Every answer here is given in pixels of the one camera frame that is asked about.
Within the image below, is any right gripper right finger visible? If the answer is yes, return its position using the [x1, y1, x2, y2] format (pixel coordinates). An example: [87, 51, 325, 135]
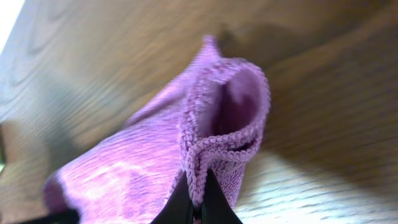
[201, 169, 243, 224]

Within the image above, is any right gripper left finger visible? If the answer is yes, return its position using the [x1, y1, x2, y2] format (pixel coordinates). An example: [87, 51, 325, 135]
[150, 172, 194, 224]

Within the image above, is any purple microfiber cloth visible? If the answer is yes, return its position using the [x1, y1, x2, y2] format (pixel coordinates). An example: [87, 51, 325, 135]
[44, 36, 271, 223]

